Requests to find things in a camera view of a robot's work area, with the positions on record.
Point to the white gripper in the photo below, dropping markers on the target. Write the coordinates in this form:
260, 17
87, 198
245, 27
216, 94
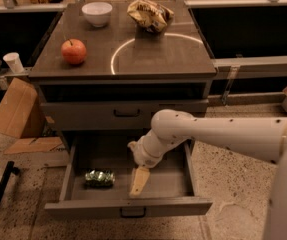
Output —
144, 158

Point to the crushed green soda can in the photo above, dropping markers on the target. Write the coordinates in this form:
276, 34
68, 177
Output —
99, 178

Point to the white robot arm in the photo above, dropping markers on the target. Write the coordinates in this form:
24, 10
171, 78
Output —
260, 138

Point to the open grey middle drawer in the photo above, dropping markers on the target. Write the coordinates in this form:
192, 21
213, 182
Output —
170, 190

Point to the grey drawer cabinet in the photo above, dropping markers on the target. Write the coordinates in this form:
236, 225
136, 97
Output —
122, 53

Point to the grey top drawer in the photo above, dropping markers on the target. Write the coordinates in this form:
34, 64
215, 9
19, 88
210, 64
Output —
117, 106

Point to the flat cardboard sheet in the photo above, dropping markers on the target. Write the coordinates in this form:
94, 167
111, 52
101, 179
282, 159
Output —
30, 145

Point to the brown cardboard box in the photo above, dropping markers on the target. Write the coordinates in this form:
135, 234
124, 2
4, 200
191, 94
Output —
20, 113

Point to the red apple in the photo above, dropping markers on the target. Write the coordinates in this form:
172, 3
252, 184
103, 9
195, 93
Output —
73, 51

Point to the crumpled yellow chip bag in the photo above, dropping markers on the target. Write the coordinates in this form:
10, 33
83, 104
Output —
149, 15

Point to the white ceramic bowl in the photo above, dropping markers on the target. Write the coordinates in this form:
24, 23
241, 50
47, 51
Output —
97, 13

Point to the white paper cup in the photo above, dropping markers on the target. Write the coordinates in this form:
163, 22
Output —
12, 59

